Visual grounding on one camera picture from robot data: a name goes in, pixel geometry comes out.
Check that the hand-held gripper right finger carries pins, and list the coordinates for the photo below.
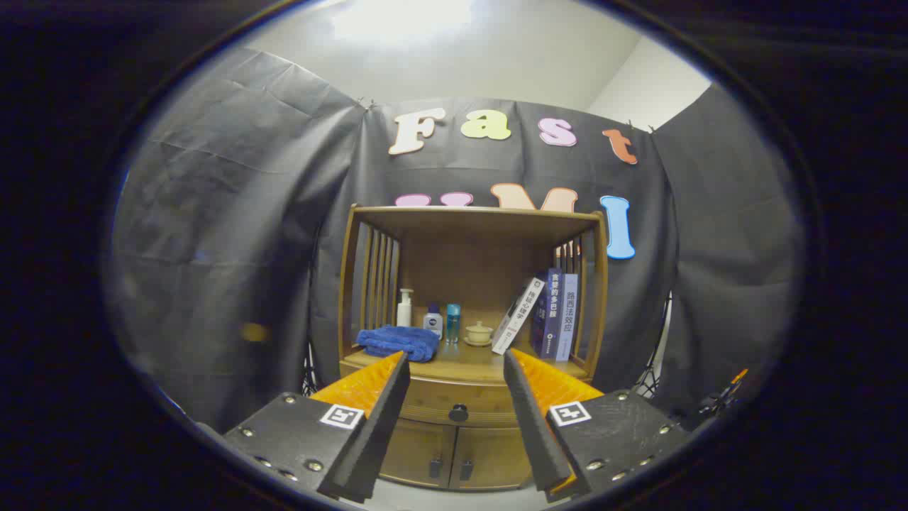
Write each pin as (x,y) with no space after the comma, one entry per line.
(532,426)

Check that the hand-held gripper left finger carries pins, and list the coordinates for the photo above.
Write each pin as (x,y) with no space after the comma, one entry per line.
(379,433)

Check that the black round drawer knob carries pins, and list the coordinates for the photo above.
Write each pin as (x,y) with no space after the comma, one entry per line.
(458,412)

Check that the wooden drawer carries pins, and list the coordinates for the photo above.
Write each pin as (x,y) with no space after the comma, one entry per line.
(454,394)

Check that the wooden cabinet door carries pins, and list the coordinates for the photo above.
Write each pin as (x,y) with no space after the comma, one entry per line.
(415,451)
(493,458)

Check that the wooden countertop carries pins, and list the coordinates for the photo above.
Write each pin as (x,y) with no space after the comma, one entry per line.
(468,362)

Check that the wooden cabinet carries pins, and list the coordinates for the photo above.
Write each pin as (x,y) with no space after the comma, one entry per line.
(496,220)

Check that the black metal stand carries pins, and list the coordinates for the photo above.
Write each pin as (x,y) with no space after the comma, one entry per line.
(309,380)
(647,383)

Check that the blue folded towel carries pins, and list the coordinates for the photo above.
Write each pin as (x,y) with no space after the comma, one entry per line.
(397,342)

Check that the cream lidded teacup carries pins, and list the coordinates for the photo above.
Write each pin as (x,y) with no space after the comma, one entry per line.
(479,332)

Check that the white book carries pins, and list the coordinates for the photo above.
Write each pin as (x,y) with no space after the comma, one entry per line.
(518,316)

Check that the dark blue book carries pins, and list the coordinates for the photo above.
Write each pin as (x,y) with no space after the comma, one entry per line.
(550,312)

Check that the pale blue book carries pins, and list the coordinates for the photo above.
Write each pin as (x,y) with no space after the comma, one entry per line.
(569,316)

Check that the white bottle with blue cap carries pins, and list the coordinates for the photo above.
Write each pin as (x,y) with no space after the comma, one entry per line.
(433,323)

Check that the white pump bottle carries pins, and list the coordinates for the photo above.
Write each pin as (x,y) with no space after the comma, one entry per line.
(404,312)

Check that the clear blue bottle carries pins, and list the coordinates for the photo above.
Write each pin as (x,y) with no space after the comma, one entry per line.
(453,323)

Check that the black device with orange tip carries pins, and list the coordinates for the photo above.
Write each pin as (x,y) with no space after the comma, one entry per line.
(731,387)

